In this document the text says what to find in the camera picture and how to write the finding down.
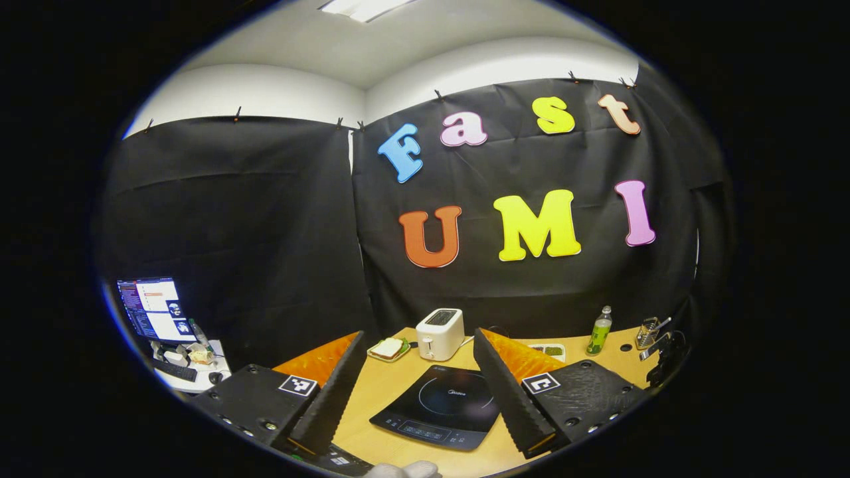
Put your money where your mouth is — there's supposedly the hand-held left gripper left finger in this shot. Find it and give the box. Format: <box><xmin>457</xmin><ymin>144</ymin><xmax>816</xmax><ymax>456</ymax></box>
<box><xmin>193</xmin><ymin>330</ymin><xmax>367</xmax><ymax>457</ymax></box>

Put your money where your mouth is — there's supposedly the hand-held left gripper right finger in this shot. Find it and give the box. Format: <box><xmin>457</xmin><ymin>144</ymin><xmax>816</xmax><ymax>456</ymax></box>
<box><xmin>473</xmin><ymin>327</ymin><xmax>650</xmax><ymax>460</ymax></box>

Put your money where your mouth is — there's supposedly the black induction cooktop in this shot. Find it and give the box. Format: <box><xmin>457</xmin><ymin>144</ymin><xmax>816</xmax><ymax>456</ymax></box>
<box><xmin>369</xmin><ymin>364</ymin><xmax>502</xmax><ymax>452</ymax></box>

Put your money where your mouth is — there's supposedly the small rectangular plate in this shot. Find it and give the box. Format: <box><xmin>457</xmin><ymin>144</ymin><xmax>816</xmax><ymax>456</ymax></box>
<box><xmin>367</xmin><ymin>337</ymin><xmax>412</xmax><ymax>364</ymax></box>

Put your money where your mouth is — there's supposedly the green label drink bottle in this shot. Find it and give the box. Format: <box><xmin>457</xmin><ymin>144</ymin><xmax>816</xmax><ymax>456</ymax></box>
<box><xmin>586</xmin><ymin>305</ymin><xmax>614</xmax><ymax>357</ymax></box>

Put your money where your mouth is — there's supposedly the white toaster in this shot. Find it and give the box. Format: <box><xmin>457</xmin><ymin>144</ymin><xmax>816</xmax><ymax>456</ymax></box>
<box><xmin>416</xmin><ymin>307</ymin><xmax>466</xmax><ymax>362</ymax></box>

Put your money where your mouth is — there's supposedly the white side desk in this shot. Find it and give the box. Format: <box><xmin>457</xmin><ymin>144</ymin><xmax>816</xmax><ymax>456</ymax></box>
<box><xmin>151</xmin><ymin>339</ymin><xmax>232</xmax><ymax>396</ymax></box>

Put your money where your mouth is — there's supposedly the small clear plastic bottle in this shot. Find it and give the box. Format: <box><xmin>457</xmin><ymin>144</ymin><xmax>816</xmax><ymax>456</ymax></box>
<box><xmin>188</xmin><ymin>318</ymin><xmax>212</xmax><ymax>353</ymax></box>

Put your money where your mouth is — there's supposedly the black keyboard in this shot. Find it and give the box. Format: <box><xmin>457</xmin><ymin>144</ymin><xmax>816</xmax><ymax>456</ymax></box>
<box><xmin>151</xmin><ymin>358</ymin><xmax>199</xmax><ymax>383</ymax></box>

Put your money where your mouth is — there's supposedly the computer monitor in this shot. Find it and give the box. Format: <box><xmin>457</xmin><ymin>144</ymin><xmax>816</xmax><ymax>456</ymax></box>
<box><xmin>116</xmin><ymin>277</ymin><xmax>198</xmax><ymax>344</ymax></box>

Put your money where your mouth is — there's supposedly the small metal wire basket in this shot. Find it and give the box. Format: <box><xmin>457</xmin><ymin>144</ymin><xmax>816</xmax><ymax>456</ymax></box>
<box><xmin>636</xmin><ymin>316</ymin><xmax>673</xmax><ymax>351</ymax></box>

